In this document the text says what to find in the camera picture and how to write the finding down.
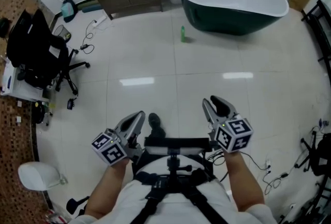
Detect teal rolled mat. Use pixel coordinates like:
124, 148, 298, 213
81, 5, 102, 14

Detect black metal rack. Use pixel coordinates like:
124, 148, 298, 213
301, 0, 331, 73

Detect person's left black shoe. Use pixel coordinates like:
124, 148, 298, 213
148, 113, 161, 129

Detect person's right forearm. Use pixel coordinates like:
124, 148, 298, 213
223, 152, 266, 212

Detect teal and black backpack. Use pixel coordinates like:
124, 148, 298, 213
61, 0, 78, 23

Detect white desk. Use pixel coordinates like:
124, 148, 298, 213
0, 61, 50, 102

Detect black office chair white label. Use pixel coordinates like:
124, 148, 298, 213
6, 8, 91, 96

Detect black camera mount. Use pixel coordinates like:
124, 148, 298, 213
167, 154, 193, 180

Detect person's left trouser leg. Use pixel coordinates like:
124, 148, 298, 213
147, 126, 166, 139

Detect black chest camera bar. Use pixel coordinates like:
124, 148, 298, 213
144, 137, 212, 156

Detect olive rolled mat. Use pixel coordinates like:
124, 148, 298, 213
77, 0, 100, 9

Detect person's white shirt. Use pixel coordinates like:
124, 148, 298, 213
73, 158, 279, 224

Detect dark green oval bathtub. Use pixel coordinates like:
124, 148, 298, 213
178, 0, 290, 36

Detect black chest harness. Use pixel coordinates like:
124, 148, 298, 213
134, 170, 233, 224

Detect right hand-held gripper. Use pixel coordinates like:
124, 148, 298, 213
202, 95, 253, 153

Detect person's left forearm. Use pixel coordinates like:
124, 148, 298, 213
84, 159, 130, 220

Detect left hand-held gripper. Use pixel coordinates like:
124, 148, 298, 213
91, 111, 146, 166

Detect black round wheeled device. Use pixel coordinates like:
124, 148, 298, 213
34, 100, 54, 127

